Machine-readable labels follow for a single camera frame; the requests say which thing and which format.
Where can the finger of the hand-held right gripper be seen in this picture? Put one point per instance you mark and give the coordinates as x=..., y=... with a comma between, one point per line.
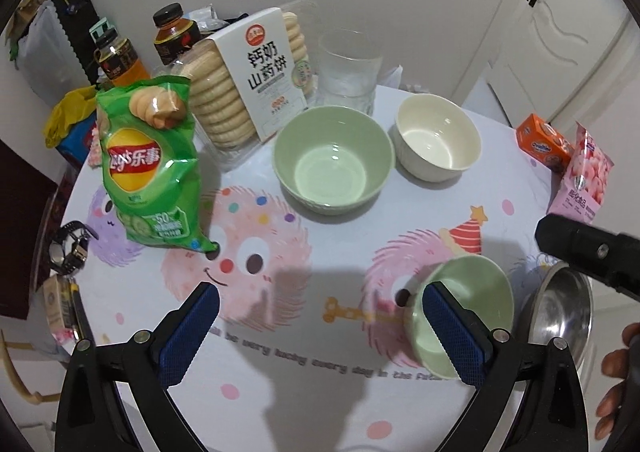
x=585, y=249

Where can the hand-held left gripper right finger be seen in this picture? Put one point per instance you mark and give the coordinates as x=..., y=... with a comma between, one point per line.
x=452, y=332

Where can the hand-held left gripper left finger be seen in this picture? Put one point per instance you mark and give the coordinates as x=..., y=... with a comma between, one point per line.
x=187, y=332

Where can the large green ceramic bowl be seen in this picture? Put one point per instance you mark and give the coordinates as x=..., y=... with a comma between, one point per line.
x=475, y=292

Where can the large steel bowl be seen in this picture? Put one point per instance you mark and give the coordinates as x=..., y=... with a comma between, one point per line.
x=560, y=317

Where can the cream ceramic bowl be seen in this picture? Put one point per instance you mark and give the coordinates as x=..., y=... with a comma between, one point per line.
x=435, y=137

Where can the small green ceramic bowl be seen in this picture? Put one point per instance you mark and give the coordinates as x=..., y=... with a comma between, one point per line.
x=330, y=167

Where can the person's right hand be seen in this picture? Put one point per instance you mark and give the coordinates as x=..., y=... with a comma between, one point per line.
x=617, y=364

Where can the pink snack bag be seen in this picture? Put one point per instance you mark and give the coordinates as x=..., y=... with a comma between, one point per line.
x=582, y=172

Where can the orange biscuit box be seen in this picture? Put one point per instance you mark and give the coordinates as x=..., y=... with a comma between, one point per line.
x=540, y=137

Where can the small beige box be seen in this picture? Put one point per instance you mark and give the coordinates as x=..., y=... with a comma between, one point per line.
x=57, y=304

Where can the black wristwatch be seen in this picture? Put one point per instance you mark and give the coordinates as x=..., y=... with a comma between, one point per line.
x=70, y=249

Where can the green chips bag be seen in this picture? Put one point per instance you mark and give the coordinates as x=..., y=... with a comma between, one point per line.
x=145, y=172

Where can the wooden chair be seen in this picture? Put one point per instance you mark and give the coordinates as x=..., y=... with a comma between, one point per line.
x=17, y=372

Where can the dark wooden cabinet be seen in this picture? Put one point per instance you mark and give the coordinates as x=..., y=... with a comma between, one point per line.
x=25, y=232

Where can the white panel door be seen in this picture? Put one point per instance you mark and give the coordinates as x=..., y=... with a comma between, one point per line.
x=565, y=32

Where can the blue snack packet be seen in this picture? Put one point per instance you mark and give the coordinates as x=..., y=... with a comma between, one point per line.
x=75, y=142

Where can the yellow plastic bag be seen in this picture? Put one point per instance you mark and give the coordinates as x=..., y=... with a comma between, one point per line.
x=67, y=114

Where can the biscuit tray pack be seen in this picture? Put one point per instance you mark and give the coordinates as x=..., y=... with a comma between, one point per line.
x=250, y=82

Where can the orange drink bottle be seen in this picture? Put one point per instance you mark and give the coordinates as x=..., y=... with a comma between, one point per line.
x=120, y=64

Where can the clear glass cup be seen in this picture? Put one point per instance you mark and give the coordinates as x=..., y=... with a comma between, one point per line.
x=347, y=67

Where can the dark tea bottle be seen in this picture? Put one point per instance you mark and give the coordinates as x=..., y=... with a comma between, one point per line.
x=172, y=37

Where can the green white carton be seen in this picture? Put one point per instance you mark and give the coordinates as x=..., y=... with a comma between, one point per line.
x=102, y=29

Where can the clear plastic bag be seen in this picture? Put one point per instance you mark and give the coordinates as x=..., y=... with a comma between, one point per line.
x=212, y=16

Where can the grey zigzag-edged bag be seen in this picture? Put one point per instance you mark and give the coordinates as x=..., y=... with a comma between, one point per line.
x=42, y=37

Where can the black paper bag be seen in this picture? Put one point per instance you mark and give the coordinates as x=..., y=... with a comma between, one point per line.
x=75, y=22

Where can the brown paper bag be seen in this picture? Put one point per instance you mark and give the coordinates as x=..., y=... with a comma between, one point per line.
x=30, y=7

